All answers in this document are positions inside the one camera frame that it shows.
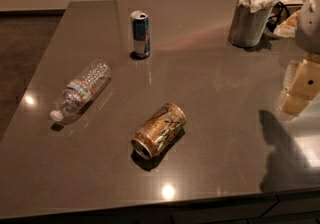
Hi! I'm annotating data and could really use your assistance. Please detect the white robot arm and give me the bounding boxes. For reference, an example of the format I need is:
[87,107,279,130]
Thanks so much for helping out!
[278,0,320,116]

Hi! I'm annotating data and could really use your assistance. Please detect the clear plastic water bottle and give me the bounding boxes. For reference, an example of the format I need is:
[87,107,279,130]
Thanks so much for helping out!
[49,59,112,124]

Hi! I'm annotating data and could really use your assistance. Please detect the black wire basket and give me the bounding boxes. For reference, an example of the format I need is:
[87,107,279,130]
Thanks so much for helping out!
[266,2,301,32]

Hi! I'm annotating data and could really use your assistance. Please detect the metal bucket napkin holder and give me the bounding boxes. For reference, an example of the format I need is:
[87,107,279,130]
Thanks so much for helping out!
[228,5,272,48]

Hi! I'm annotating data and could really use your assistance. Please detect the blue silver energy drink can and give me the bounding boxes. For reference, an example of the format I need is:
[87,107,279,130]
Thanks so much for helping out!
[130,10,150,58]

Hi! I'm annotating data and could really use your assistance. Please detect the orange drink can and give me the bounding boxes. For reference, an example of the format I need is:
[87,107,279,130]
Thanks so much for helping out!
[131,103,186,160]

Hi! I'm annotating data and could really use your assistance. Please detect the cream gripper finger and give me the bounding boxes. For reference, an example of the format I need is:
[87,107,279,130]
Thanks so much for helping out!
[279,57,320,116]

